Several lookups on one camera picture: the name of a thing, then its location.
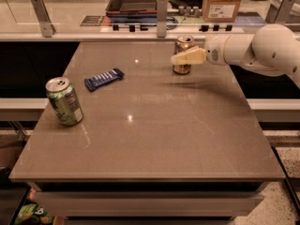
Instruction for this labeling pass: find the blue snack bar wrapper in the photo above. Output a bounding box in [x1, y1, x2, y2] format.
[84, 67, 125, 92]

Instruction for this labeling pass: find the right metal glass bracket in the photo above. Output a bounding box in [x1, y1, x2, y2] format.
[265, 0, 295, 24]

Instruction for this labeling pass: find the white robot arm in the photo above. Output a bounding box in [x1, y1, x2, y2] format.
[171, 23, 300, 88]

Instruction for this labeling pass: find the orange soda can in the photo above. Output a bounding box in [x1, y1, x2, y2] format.
[172, 35, 196, 76]

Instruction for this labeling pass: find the green snack bag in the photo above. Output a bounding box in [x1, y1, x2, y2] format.
[14, 203, 54, 225]

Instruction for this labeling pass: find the metal glass bracket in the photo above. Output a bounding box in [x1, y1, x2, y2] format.
[157, 0, 168, 38]
[265, 0, 295, 24]
[30, 0, 56, 38]

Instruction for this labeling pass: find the cardboard box with label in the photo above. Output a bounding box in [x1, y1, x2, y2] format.
[202, 0, 241, 23]

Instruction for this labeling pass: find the green soda can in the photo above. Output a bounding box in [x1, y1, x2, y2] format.
[46, 77, 83, 126]

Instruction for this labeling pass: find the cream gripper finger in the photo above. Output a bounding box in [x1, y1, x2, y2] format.
[171, 46, 206, 66]

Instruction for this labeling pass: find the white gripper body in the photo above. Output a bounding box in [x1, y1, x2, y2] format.
[204, 35, 230, 66]

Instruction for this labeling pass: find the table drawer front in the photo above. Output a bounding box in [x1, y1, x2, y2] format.
[34, 192, 263, 218]

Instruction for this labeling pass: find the open dark tray box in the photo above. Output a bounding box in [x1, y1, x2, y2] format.
[106, 0, 157, 15]

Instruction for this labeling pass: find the middle metal glass bracket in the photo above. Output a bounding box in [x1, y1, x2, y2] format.
[157, 0, 168, 38]

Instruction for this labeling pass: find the left metal glass bracket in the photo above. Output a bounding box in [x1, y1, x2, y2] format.
[30, 0, 56, 38]

